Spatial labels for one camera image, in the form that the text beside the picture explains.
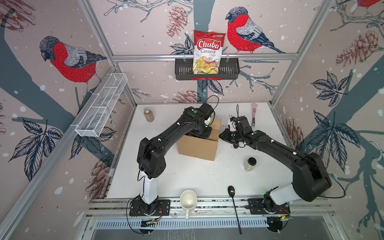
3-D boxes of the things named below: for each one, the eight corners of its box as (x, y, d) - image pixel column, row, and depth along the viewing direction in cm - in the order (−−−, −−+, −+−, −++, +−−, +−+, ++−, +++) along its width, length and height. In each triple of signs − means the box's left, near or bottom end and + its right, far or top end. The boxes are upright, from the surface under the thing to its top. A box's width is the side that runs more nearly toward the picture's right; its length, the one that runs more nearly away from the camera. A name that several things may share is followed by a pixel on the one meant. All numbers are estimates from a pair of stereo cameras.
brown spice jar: (146, 122, 113) (142, 112, 105) (148, 116, 117) (144, 107, 108) (153, 122, 113) (149, 112, 105) (154, 116, 117) (151, 107, 108)
